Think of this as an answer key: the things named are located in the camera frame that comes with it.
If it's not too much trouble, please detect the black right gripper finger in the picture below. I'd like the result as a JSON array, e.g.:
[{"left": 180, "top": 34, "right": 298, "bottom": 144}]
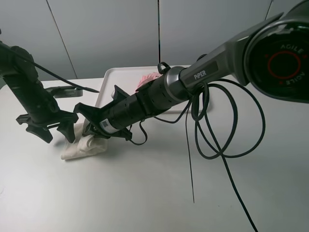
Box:
[
  {"left": 82, "top": 122, "right": 93, "bottom": 134},
  {"left": 82, "top": 126, "right": 110, "bottom": 139}
]

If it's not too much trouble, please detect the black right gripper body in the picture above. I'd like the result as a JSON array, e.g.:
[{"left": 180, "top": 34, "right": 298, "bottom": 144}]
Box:
[{"left": 74, "top": 96, "right": 145, "bottom": 141}]

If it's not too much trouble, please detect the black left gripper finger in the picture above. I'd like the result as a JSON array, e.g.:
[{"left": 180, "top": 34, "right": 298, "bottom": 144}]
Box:
[
  {"left": 57, "top": 122, "right": 75, "bottom": 143},
  {"left": 26, "top": 127, "right": 53, "bottom": 143}
]

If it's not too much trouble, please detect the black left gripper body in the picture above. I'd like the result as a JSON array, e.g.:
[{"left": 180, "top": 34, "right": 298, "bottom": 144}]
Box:
[{"left": 5, "top": 79, "right": 78, "bottom": 130}]

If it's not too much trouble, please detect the cream white towel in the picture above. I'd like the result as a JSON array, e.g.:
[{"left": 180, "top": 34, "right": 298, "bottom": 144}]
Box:
[{"left": 61, "top": 123, "right": 108, "bottom": 160}]

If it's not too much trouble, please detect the pink towel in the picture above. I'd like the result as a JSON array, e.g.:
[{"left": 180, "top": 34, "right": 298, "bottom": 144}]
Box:
[{"left": 135, "top": 72, "right": 161, "bottom": 92}]

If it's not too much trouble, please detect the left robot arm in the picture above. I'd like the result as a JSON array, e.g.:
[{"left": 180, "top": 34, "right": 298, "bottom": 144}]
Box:
[{"left": 0, "top": 43, "right": 78, "bottom": 143}]

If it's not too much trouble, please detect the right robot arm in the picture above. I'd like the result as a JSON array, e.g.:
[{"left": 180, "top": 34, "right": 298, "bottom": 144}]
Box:
[{"left": 74, "top": 0, "right": 309, "bottom": 140}]

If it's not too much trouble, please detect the white rectangular plastic tray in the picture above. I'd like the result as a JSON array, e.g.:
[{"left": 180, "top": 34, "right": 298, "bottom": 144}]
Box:
[{"left": 94, "top": 65, "right": 213, "bottom": 114}]

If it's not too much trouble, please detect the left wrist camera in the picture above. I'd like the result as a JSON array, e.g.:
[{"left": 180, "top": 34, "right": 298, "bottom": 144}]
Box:
[{"left": 45, "top": 86, "right": 83, "bottom": 99}]

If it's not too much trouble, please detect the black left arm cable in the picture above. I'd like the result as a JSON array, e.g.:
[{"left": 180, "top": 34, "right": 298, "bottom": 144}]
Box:
[{"left": 0, "top": 43, "right": 99, "bottom": 94}]

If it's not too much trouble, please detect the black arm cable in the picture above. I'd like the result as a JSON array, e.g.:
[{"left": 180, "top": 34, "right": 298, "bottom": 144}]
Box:
[
  {"left": 0, "top": 43, "right": 99, "bottom": 94},
  {"left": 125, "top": 61, "right": 266, "bottom": 232}
]

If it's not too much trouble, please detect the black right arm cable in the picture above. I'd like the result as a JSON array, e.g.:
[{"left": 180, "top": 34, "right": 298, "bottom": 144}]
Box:
[{"left": 125, "top": 61, "right": 266, "bottom": 232}]

